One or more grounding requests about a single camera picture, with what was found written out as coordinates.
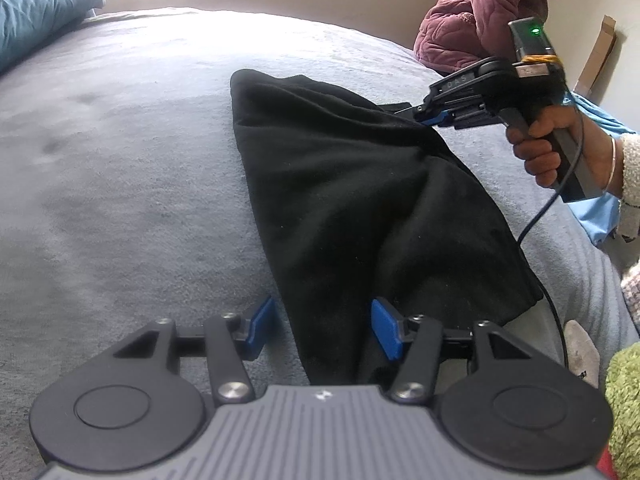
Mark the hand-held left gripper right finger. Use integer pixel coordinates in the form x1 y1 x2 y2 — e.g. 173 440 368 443
370 297 536 406

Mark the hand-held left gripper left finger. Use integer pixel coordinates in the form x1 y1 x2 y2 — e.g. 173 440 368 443
112 295 277 406

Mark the black fleece garment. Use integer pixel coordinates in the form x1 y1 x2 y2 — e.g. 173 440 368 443
229 67 545 388

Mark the person's right forearm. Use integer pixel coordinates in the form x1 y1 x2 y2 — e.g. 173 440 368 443
607 132 640 246

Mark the person's right hand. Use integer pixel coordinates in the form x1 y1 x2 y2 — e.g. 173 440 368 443
506 106 617 196

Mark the cardboard piece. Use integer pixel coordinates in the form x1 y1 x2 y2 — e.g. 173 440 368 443
575 14 618 103

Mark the light blue cloth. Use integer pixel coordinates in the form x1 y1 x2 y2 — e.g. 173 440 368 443
562 91 640 248

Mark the grey bed blanket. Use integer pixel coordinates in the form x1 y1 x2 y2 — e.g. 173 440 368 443
0 6 640 411

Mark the green fuzzy cloth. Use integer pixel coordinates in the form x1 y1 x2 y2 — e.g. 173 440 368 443
602 345 640 480

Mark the teal pillow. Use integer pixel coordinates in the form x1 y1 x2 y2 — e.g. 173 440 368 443
0 0 107 75

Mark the black cable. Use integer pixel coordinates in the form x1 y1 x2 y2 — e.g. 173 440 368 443
516 110 587 376

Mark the thin gold bracelet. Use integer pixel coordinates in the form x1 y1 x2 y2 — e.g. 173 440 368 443
600 137 619 197

